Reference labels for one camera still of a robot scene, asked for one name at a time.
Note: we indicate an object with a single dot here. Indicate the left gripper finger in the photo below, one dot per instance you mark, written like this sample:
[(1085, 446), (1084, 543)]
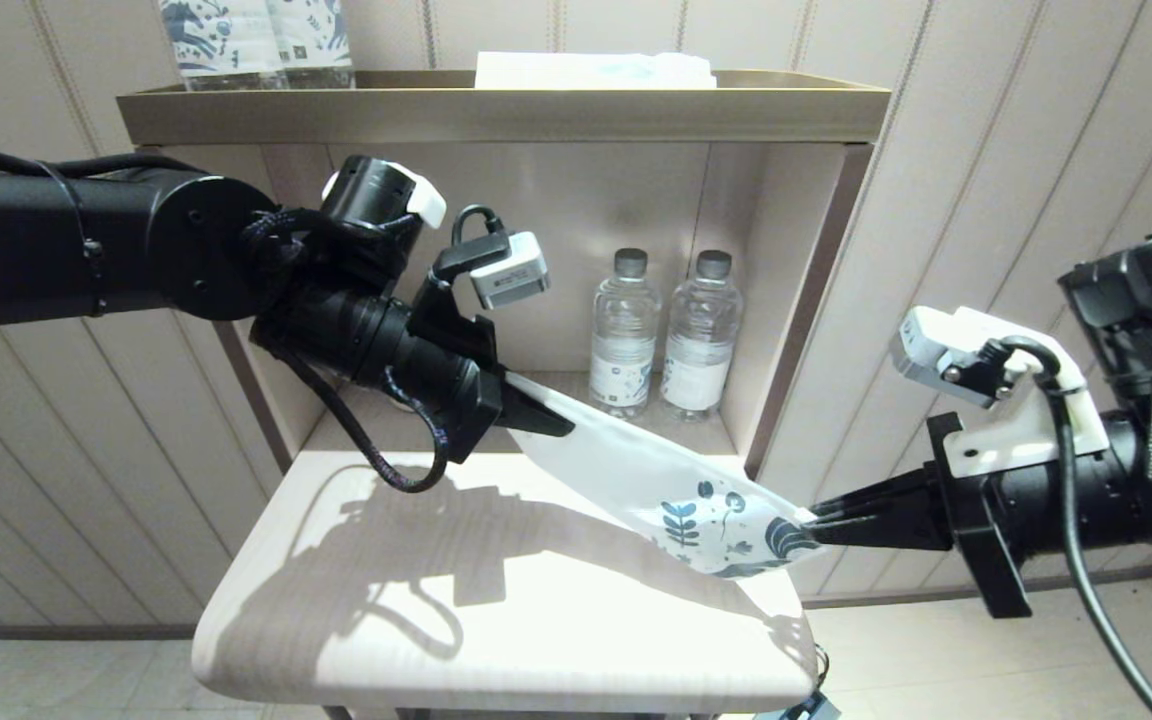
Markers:
[(526, 392), (536, 425)]

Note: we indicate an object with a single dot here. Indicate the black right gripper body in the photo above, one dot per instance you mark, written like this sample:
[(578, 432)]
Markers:
[(986, 540)]

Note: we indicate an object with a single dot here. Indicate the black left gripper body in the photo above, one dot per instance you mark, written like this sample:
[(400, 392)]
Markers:
[(481, 405)]

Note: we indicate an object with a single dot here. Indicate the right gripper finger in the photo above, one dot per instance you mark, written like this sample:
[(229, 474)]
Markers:
[(886, 497), (886, 532)]

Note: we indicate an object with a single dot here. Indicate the white blue floral pouch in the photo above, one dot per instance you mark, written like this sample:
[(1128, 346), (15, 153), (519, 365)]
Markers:
[(636, 470)]

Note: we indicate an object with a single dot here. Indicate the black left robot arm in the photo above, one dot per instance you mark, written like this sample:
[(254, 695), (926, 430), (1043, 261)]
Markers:
[(36, 245)]

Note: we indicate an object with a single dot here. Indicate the clear water bottle grey cap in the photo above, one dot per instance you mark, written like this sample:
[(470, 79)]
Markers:
[(622, 335), (698, 335)]

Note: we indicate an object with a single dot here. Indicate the beige wooden shelf unit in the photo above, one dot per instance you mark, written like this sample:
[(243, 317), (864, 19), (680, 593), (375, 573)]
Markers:
[(536, 620)]

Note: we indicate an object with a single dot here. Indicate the black blue-edged device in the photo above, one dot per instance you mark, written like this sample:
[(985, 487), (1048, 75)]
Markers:
[(801, 708)]

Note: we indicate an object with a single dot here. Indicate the white blue flat packet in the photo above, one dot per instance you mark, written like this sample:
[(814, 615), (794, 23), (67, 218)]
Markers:
[(586, 70)]

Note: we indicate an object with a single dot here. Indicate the black left camera bracket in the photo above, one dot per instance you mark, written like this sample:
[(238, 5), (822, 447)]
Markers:
[(446, 310)]

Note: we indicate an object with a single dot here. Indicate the white right camera bracket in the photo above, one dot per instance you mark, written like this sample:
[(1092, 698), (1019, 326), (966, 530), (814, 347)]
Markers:
[(1026, 440)]

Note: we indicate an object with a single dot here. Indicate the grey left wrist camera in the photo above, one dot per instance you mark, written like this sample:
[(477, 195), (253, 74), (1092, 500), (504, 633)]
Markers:
[(511, 275)]

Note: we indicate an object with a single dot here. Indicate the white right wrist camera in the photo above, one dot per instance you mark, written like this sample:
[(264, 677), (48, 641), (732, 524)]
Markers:
[(936, 355)]

